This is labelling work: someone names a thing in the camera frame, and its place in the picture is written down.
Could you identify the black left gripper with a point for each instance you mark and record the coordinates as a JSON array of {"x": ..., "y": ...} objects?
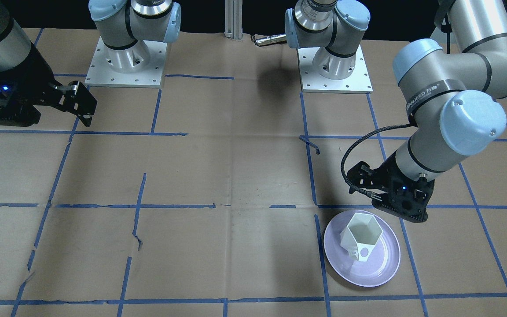
[{"x": 387, "y": 175}]

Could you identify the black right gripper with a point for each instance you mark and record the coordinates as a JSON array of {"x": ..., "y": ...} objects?
[{"x": 33, "y": 74}]

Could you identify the white faceted mug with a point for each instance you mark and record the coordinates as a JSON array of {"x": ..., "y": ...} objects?
[{"x": 360, "y": 236}]

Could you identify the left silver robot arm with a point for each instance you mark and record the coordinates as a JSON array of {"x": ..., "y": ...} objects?
[{"x": 452, "y": 99}]

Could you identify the lavender round plate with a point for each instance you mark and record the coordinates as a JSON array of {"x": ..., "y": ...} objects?
[{"x": 382, "y": 264}]

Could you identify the brown paper table cover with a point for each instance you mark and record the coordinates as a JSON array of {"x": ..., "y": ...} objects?
[{"x": 210, "y": 196}]

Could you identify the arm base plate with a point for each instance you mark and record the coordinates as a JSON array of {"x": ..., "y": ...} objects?
[
  {"x": 323, "y": 72},
  {"x": 141, "y": 66}
]

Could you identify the aluminium frame post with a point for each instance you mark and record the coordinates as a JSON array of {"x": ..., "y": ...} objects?
[{"x": 233, "y": 19}]

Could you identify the silver cable connector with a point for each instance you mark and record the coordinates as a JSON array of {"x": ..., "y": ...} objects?
[{"x": 268, "y": 40}]

